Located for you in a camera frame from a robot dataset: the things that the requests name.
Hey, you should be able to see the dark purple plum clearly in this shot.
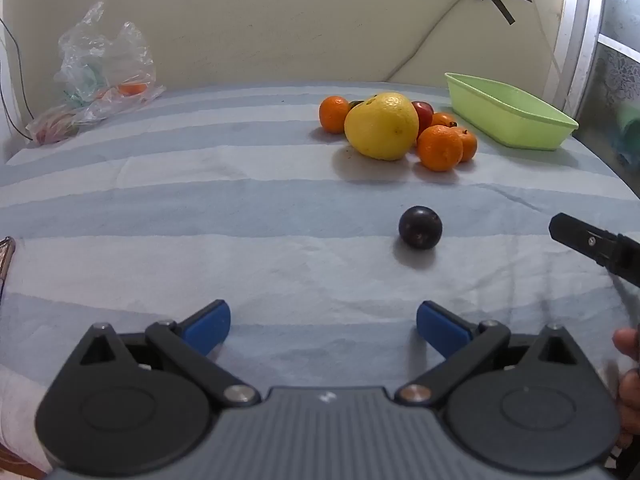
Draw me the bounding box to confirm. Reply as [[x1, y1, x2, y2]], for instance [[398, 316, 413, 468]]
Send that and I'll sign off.
[[398, 206, 442, 250]]

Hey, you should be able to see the large yellow grapefruit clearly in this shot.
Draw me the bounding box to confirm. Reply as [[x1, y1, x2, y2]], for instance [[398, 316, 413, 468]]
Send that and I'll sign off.
[[344, 92, 419, 162]]

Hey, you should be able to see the red tomato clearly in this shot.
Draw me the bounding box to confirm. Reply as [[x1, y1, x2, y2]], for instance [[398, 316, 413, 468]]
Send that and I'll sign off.
[[412, 101, 434, 134]]

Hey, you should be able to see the small orange mandarin with leaf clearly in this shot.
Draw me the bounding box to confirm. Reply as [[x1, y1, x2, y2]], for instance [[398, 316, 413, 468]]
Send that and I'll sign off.
[[432, 112, 458, 128]]

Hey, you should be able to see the right hand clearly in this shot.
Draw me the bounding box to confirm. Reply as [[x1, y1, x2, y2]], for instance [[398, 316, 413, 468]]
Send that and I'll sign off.
[[613, 328, 640, 448]]

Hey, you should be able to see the striped blue bedsheet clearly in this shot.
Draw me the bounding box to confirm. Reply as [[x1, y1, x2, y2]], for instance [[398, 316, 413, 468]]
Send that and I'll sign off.
[[1, 84, 639, 411]]

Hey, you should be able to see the green plastic basket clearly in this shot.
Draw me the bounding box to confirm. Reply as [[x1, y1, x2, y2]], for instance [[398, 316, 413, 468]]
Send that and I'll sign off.
[[445, 73, 579, 151]]

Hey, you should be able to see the clear plastic bag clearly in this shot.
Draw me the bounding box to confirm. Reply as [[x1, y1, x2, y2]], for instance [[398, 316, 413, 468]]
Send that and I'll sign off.
[[26, 1, 165, 145]]

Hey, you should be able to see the white window frame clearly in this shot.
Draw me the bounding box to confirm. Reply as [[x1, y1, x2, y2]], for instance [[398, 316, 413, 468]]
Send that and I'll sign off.
[[542, 0, 604, 117]]

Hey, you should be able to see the grey wall cable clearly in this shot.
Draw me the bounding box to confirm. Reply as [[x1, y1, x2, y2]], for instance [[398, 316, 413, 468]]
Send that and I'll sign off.
[[382, 0, 482, 84]]

